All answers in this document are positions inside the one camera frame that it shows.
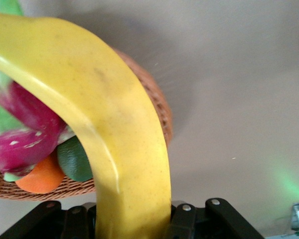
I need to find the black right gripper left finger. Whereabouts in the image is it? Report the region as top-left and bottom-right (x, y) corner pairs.
(0, 201), (97, 239)

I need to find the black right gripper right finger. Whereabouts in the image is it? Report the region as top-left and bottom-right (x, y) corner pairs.
(166, 198), (265, 239)

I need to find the yellow banana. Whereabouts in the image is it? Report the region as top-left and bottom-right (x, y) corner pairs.
(0, 11), (172, 239)

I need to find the orange fruit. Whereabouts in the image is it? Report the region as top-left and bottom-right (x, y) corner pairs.
(14, 154), (65, 195)

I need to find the green avocado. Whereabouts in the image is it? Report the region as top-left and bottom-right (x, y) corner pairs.
(56, 135), (94, 182)

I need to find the pink dragon fruit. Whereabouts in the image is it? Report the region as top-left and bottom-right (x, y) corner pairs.
(0, 0), (68, 182)

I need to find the brown wicker basket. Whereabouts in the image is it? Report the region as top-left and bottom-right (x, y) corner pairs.
(0, 48), (174, 202)

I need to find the table cover cloth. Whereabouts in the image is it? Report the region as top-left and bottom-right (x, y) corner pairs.
(0, 0), (299, 239)

